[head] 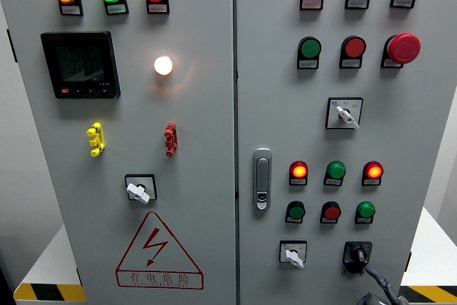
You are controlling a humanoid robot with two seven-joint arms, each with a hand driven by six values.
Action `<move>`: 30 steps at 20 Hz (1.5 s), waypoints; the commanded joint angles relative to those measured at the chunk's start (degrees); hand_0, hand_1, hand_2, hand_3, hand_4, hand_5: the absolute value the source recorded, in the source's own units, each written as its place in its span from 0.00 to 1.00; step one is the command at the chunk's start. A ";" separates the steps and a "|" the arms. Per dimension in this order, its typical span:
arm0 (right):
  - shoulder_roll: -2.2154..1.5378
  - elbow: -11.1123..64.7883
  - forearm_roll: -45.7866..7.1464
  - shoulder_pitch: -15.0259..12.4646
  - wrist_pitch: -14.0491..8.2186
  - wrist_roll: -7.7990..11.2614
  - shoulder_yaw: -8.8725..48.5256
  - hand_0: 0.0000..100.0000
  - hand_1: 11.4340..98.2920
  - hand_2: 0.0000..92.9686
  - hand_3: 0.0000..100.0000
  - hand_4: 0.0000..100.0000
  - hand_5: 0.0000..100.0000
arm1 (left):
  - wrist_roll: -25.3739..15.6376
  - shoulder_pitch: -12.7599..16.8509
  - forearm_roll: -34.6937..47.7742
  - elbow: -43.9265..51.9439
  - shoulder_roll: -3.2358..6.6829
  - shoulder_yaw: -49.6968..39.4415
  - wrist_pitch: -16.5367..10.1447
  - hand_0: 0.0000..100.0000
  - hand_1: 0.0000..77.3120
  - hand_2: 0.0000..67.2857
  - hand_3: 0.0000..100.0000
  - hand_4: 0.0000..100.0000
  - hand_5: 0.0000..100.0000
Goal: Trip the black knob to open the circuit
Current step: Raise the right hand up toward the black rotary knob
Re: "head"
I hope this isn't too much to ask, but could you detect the black handle turn switch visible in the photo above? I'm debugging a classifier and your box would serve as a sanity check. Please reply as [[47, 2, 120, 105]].
[[341, 241, 373, 276]]

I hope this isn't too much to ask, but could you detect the small yellow handle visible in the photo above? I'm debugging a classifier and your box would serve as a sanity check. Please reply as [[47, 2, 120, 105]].
[[86, 121, 106, 158]]

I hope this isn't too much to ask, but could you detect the white handle turn switch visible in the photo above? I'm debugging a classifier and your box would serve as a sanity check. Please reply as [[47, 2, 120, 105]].
[[325, 96, 364, 131], [124, 174, 159, 206], [278, 240, 308, 269]]

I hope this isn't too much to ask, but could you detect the large red stop button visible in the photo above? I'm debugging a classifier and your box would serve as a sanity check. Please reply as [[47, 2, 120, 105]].
[[386, 32, 422, 65]]

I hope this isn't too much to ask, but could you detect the small red handle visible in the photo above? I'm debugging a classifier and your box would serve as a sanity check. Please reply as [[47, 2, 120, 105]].
[[164, 122, 179, 158]]

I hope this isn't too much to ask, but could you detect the silver door lock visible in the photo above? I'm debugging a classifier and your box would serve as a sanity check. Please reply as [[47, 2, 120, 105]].
[[252, 147, 273, 213]]

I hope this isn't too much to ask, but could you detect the white lamp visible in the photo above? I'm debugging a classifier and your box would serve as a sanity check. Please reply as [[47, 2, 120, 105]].
[[154, 55, 174, 76]]

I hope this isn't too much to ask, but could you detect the small green lamp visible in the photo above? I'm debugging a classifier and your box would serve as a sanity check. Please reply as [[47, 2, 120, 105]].
[[356, 201, 376, 219], [326, 161, 347, 180]]

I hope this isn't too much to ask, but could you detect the flat green push button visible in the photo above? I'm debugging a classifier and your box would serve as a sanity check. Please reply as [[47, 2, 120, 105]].
[[299, 36, 322, 59]]

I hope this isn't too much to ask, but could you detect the small red lamp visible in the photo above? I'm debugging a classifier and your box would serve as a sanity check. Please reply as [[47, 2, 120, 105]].
[[290, 160, 308, 179], [363, 161, 384, 180]]

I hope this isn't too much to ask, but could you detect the flat red push button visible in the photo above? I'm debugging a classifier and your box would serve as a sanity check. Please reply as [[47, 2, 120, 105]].
[[342, 35, 367, 59]]

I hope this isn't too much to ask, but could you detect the black yellow striped tape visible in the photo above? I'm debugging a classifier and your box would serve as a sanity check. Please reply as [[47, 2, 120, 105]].
[[398, 285, 457, 304], [13, 283, 87, 304]]

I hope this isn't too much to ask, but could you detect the black display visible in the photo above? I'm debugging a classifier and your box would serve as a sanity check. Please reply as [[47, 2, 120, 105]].
[[40, 31, 121, 99]]

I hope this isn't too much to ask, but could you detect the small red push button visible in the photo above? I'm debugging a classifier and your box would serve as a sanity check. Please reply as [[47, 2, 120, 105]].
[[321, 201, 342, 221]]

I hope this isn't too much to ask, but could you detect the pale grey cabinet door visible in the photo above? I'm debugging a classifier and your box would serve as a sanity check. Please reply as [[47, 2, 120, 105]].
[[234, 0, 457, 305], [0, 0, 238, 305]]

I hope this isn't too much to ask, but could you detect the red warning triangle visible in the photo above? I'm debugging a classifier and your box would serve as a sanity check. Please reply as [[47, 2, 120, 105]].
[[115, 211, 205, 291]]

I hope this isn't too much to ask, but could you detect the small green push button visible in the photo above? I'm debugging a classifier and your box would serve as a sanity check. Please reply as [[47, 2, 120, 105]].
[[287, 200, 306, 220]]

